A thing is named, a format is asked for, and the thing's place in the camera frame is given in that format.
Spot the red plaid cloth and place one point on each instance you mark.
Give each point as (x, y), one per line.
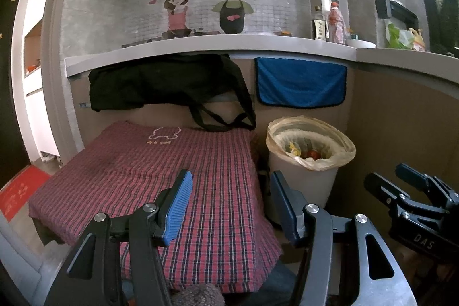
(143, 166)

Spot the black tote bag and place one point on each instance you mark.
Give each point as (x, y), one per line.
(161, 80)

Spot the cartoon wall sticker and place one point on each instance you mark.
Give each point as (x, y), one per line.
(229, 8)

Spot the white trash bin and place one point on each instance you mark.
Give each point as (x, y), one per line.
(304, 184)

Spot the green plastic bag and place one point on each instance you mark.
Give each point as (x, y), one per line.
(394, 35)

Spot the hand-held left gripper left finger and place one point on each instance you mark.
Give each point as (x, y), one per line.
(177, 205)

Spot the grey knitted cloth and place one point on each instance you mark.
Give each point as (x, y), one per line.
(199, 297)

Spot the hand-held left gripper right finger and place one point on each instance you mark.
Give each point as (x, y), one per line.
(283, 209)

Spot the yellow packet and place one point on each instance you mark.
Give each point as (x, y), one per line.
(417, 39)

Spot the blue towel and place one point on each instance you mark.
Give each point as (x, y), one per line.
(301, 83)

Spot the red can with yellow print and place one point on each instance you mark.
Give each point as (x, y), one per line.
(314, 154)

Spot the person's jeans leg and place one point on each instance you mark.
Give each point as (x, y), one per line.
(272, 286)

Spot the white bowl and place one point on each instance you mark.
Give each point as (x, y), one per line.
(360, 43)

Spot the dark glass bottle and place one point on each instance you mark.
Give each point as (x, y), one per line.
(320, 28)

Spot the grey kitchen counter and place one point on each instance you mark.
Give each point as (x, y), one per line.
(215, 46)

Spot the yellow plastic bin liner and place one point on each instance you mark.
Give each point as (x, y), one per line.
(344, 148)

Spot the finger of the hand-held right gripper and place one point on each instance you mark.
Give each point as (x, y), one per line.
(412, 174)
(383, 189)

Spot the clear plastic bottle red cap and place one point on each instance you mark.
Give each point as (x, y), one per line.
(336, 22)

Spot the metal cabinet rail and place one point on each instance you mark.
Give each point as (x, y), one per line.
(229, 98)

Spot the yellow snack wrapper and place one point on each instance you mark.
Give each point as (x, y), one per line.
(296, 149)

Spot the black knife holder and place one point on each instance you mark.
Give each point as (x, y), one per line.
(383, 8)

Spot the black dish rack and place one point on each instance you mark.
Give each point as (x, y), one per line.
(405, 14)

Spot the red doormat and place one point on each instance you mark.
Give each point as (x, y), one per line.
(19, 195)

